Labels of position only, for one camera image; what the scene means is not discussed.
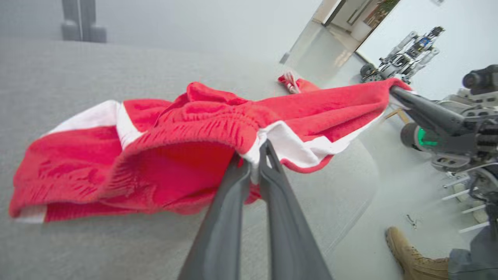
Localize grey background robot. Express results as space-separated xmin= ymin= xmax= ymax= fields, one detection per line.
xmin=360 ymin=26 xmax=445 ymax=84

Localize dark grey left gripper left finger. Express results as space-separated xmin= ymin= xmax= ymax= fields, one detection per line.
xmin=178 ymin=154 xmax=252 ymax=280

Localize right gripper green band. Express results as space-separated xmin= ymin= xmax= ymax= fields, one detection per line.
xmin=390 ymin=86 xmax=498 ymax=173

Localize red jersey with white sleeves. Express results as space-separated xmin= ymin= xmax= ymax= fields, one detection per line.
xmin=278 ymin=71 xmax=321 ymax=95

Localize red shorts with white stripes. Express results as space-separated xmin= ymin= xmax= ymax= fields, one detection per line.
xmin=9 ymin=78 xmax=413 ymax=224

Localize white bar rack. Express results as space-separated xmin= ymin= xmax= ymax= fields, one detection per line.
xmin=442 ymin=175 xmax=491 ymax=234

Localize grey trouser leg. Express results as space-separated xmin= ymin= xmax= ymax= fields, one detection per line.
xmin=447 ymin=226 xmax=498 ymax=280

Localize grey metal post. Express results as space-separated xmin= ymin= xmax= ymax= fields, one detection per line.
xmin=61 ymin=0 xmax=81 ymax=41
xmin=81 ymin=0 xmax=107 ymax=43

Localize light wooden frame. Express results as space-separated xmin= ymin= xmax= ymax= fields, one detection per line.
xmin=383 ymin=108 xmax=411 ymax=126

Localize tan suede boot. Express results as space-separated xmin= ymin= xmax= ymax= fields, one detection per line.
xmin=385 ymin=227 xmax=451 ymax=280

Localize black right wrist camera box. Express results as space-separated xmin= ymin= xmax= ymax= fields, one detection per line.
xmin=462 ymin=64 xmax=498 ymax=91

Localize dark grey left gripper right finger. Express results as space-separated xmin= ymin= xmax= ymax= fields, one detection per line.
xmin=258 ymin=140 xmax=333 ymax=280

